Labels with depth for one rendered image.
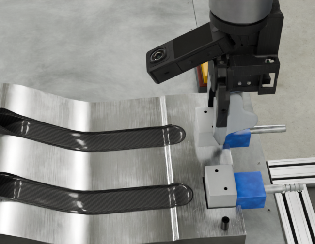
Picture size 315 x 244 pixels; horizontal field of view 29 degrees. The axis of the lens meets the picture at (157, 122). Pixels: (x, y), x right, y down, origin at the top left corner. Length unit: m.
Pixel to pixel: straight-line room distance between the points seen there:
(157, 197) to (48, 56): 0.45
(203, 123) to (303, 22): 1.76
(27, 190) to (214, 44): 0.31
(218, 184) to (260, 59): 0.17
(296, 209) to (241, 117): 0.84
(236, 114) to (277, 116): 1.35
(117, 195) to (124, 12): 0.52
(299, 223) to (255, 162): 0.66
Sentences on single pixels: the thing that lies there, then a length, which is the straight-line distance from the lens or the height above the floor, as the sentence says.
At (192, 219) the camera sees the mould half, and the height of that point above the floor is 0.89.
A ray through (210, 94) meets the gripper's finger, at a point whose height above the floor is 0.95.
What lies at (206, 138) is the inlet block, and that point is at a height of 0.91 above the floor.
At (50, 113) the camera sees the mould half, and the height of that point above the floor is 0.91.
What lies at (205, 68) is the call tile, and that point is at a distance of 1.07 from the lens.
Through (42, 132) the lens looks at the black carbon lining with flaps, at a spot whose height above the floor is 0.91.
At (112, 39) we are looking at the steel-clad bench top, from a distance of 1.19.
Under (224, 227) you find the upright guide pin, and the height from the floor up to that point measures 0.90.
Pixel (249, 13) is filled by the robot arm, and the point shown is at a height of 1.13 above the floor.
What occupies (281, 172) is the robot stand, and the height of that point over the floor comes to 0.23.
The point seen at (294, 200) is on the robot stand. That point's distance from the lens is 1.66.
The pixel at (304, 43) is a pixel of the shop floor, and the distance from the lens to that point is 2.48.
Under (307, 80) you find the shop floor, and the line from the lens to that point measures 2.32.
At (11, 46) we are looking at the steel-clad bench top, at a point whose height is 0.80.
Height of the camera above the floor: 1.55
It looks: 47 degrees down
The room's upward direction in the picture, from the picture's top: 1 degrees counter-clockwise
